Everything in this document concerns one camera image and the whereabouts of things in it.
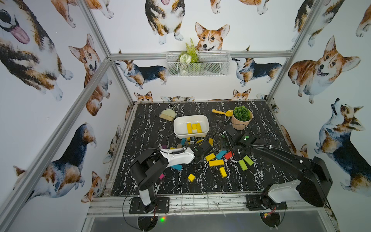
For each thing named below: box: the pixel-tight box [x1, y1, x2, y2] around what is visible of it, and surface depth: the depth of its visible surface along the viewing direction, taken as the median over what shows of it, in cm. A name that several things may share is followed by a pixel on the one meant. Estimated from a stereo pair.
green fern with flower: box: [178, 38, 200, 75], surface depth 85 cm
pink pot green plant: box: [231, 105, 254, 131], surface depth 100 cm
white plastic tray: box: [173, 114, 210, 139], surface depth 106 cm
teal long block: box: [171, 163, 183, 171], surface depth 88 cm
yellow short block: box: [219, 166, 228, 178], surface depth 85 cm
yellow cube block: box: [187, 173, 196, 183], surface depth 83 cm
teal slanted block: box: [215, 150, 228, 160], surface depth 92 cm
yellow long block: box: [208, 159, 225, 167], surface depth 90 cm
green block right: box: [242, 155, 255, 166], surface depth 89 cm
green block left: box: [238, 159, 248, 172], surface depth 88 cm
